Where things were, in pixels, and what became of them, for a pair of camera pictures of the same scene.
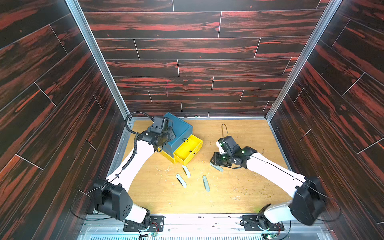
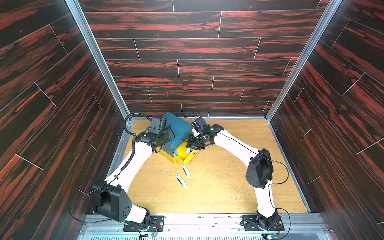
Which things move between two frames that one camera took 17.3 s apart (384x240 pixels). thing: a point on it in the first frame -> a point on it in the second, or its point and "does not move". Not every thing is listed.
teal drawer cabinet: x=182 y=130 does not move
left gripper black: x=172 y=136 does not move
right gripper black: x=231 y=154 -> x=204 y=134
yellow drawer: x=189 y=149 does not move
